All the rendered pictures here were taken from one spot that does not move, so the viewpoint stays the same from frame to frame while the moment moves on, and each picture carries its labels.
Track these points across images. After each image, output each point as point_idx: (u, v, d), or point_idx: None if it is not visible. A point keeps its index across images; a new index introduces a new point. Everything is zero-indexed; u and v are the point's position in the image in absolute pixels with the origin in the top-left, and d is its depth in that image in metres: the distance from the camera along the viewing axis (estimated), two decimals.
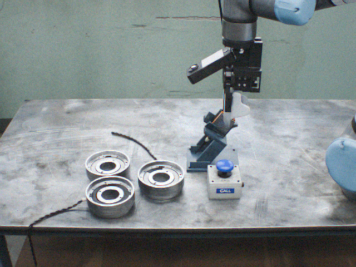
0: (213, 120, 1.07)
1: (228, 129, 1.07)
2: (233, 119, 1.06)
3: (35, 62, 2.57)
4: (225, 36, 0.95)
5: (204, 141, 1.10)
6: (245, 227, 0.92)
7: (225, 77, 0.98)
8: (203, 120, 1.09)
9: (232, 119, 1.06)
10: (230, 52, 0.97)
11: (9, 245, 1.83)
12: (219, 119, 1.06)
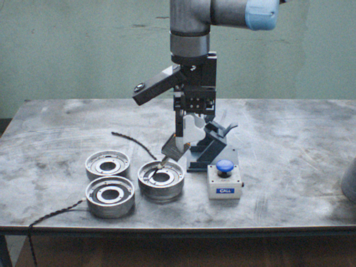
0: (165, 146, 0.95)
1: (183, 154, 0.95)
2: (188, 144, 0.94)
3: (35, 62, 2.57)
4: (172, 52, 0.83)
5: (157, 168, 0.98)
6: (245, 227, 0.92)
7: (174, 98, 0.86)
8: (203, 120, 1.09)
9: (187, 144, 0.94)
10: (179, 69, 0.85)
11: (9, 245, 1.83)
12: (171, 143, 0.94)
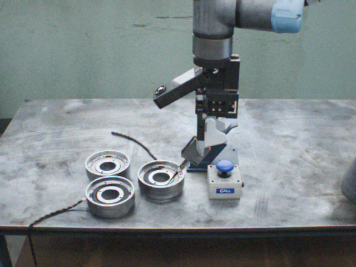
0: (185, 149, 0.94)
1: (203, 158, 0.94)
2: (208, 147, 0.93)
3: (35, 62, 2.57)
4: (195, 54, 0.82)
5: (177, 172, 0.97)
6: (245, 227, 0.92)
7: (196, 101, 0.85)
8: None
9: None
10: (201, 72, 0.84)
11: (9, 245, 1.83)
12: (192, 147, 0.93)
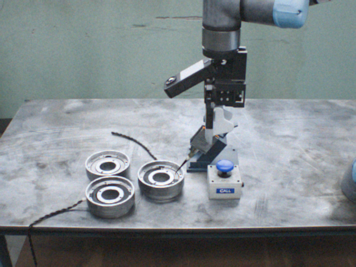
0: (194, 138, 0.98)
1: (211, 146, 0.98)
2: (216, 136, 0.97)
3: (35, 62, 2.57)
4: (204, 46, 0.86)
5: (186, 159, 1.01)
6: (245, 227, 0.92)
7: (205, 91, 0.89)
8: (203, 120, 1.09)
9: (215, 137, 0.97)
10: (211, 63, 0.88)
11: (9, 245, 1.83)
12: (200, 135, 0.97)
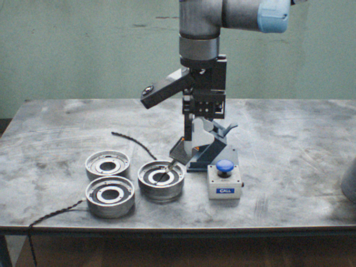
0: (173, 149, 0.94)
1: (191, 158, 0.94)
2: (196, 148, 0.93)
3: (35, 62, 2.57)
4: (182, 55, 0.82)
5: (165, 172, 0.97)
6: (245, 227, 0.92)
7: (183, 102, 0.85)
8: None
9: (195, 148, 0.93)
10: (188, 73, 0.84)
11: (9, 245, 1.83)
12: (179, 147, 0.93)
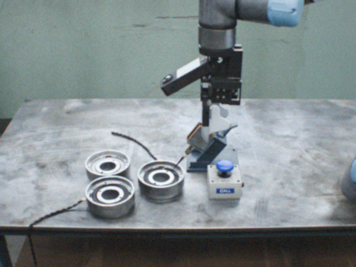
0: (191, 135, 0.99)
1: (207, 144, 0.99)
2: (212, 133, 0.98)
3: (35, 62, 2.57)
4: (201, 44, 0.86)
5: (182, 157, 1.02)
6: (245, 227, 0.92)
7: (201, 89, 0.90)
8: None
9: (212, 134, 0.98)
10: (207, 61, 0.88)
11: (9, 245, 1.83)
12: (197, 133, 0.97)
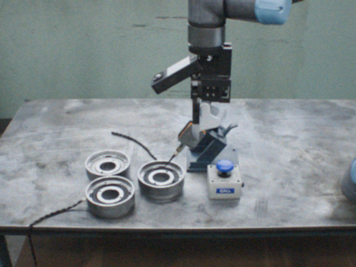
0: (181, 133, 0.99)
1: (198, 142, 1.00)
2: None
3: (35, 62, 2.57)
4: (190, 43, 0.87)
5: (173, 154, 1.03)
6: (245, 227, 0.92)
7: (191, 87, 0.91)
8: None
9: (202, 132, 0.99)
10: (196, 59, 0.89)
11: (9, 245, 1.83)
12: (187, 131, 0.98)
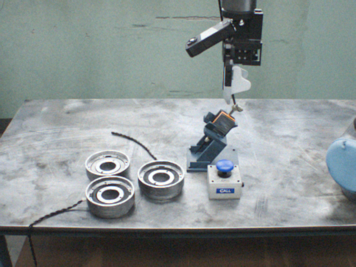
0: (213, 120, 1.07)
1: (228, 129, 1.07)
2: (233, 119, 1.06)
3: (35, 62, 2.57)
4: (224, 7, 0.92)
5: (204, 141, 1.10)
6: (245, 227, 0.92)
7: (224, 49, 0.95)
8: (203, 120, 1.09)
9: (232, 120, 1.06)
10: (229, 24, 0.94)
11: (9, 245, 1.83)
12: (219, 119, 1.06)
